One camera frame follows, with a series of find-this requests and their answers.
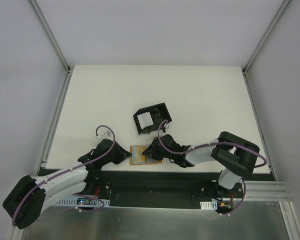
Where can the aluminium front cross rail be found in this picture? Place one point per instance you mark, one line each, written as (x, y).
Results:
(261, 190)

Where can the black plastic card box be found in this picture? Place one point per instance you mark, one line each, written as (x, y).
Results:
(159, 113)

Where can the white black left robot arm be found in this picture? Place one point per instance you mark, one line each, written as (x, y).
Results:
(33, 195)

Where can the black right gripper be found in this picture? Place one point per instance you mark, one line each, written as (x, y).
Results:
(158, 147)

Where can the yellow leather card holder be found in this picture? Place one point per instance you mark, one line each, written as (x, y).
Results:
(149, 161)

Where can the white cable duct right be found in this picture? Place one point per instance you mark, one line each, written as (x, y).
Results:
(212, 205)

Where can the white cable duct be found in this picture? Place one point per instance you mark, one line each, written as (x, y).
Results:
(212, 205)
(78, 201)

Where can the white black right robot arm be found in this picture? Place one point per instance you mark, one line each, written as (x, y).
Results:
(237, 155)

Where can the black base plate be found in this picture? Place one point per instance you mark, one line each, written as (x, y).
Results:
(159, 189)

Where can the white cable duct left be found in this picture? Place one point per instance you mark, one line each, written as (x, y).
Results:
(78, 201)

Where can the aluminium frame rail right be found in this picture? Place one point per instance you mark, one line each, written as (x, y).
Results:
(257, 74)

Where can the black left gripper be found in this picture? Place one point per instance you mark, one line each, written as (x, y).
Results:
(117, 154)

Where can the white cards in box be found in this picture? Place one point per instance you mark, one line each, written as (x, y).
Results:
(145, 120)

